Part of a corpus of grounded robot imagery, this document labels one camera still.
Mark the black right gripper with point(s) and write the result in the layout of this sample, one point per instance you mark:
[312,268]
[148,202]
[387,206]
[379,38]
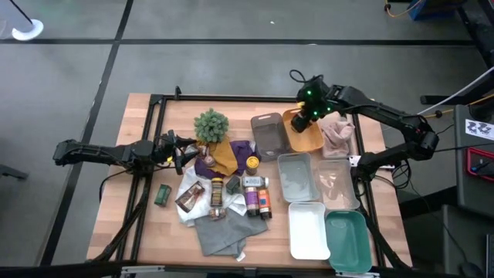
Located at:
[314,98]

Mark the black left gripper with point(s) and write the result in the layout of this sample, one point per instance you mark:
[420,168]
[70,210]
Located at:
[164,148]

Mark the brown spice packet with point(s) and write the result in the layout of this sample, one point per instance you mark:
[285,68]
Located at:
[190,197]

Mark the tall spice jar yellow lid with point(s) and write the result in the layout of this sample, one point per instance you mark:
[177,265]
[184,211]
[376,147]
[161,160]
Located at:
[217,192]

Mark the dark green spice tin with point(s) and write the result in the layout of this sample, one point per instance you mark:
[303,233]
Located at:
[233,184]

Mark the chili onion jar yellow lid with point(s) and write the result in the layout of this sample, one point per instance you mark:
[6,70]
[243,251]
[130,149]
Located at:
[252,165]

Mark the small glass spice jar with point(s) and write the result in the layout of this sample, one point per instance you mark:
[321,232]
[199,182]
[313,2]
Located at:
[217,213]

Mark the white bagel seasoning jar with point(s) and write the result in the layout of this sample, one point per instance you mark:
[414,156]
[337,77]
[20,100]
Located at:
[254,182]

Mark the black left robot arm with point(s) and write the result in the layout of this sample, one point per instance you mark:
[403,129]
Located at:
[96,152]

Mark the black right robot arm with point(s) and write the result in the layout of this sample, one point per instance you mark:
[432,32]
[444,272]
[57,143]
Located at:
[386,114]

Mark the orange plastic bin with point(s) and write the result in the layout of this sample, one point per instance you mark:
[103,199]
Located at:
[308,141]

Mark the small pink spice grinder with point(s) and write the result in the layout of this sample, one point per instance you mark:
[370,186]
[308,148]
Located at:
[208,158]

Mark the white cloth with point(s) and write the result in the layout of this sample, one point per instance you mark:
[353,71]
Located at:
[191,175]

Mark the green artificial plant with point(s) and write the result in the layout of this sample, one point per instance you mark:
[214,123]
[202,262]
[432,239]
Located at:
[211,125]

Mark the dark grey translucent bin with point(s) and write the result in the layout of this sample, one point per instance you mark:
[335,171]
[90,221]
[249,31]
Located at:
[270,137]

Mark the mustard yellow cloth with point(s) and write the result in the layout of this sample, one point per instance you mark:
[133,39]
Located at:
[225,156]

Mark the pink cloth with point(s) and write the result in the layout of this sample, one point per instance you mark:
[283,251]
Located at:
[337,135]

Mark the purple cloth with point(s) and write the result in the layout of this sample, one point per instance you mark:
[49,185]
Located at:
[241,152]

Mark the light grey plastic bin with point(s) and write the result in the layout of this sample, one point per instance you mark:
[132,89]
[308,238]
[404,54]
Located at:
[297,177]

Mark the clear plastic bin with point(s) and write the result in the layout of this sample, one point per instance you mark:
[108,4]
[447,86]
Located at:
[337,183]

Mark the orange label spice jar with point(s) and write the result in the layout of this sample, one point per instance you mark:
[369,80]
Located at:
[264,202]

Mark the grey cloth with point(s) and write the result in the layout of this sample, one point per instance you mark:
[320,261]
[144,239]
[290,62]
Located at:
[227,235]

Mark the white plastic bin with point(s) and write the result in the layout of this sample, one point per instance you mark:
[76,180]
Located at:
[307,231]

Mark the teal plastic bin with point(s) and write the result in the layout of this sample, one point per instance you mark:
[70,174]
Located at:
[347,241]

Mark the blue box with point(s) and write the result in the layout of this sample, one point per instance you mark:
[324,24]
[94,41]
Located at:
[428,9]

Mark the white printed paper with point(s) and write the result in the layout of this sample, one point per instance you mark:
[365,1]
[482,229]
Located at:
[478,129]

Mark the red device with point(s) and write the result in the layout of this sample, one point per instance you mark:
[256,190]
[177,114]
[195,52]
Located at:
[480,162]

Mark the black equipment cabinet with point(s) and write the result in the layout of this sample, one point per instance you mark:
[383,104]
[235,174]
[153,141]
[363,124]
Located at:
[474,193]

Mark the white round stand base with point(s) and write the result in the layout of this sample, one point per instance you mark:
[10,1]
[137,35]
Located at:
[29,31]

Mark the black stand pole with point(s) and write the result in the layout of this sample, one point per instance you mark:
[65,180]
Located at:
[21,11]

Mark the black aluminium table frame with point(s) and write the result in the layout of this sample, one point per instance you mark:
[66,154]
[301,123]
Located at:
[231,98]

